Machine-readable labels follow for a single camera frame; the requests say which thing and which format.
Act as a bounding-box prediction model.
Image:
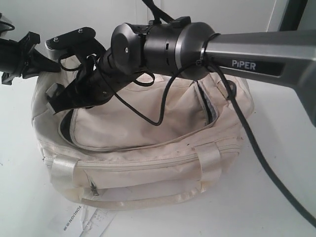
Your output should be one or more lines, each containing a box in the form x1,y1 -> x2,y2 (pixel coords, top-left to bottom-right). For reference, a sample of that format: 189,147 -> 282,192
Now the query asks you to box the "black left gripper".
0,32 -> 61,79

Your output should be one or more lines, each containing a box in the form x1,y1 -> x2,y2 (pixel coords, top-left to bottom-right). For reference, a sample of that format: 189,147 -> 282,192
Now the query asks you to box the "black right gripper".
48,49 -> 133,114

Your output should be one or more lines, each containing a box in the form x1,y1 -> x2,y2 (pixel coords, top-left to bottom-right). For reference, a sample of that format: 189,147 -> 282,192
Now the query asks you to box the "cream fabric duffel bag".
32,72 -> 242,210

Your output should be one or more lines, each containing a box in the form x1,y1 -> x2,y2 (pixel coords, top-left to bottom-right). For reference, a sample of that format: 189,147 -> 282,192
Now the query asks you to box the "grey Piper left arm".
0,32 -> 61,85

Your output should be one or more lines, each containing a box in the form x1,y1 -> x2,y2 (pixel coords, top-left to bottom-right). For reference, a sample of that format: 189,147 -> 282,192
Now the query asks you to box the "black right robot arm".
46,17 -> 316,123

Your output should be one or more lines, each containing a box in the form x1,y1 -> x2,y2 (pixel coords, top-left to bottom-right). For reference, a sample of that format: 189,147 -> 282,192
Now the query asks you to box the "white Tonlion paper tag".
48,203 -> 83,237

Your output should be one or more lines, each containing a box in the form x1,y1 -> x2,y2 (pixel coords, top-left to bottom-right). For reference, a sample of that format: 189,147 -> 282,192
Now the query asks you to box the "small grey paper tag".
80,209 -> 117,237

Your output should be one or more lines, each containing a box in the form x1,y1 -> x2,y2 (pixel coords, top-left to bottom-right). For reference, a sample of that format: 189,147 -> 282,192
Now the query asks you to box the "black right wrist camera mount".
45,27 -> 106,62

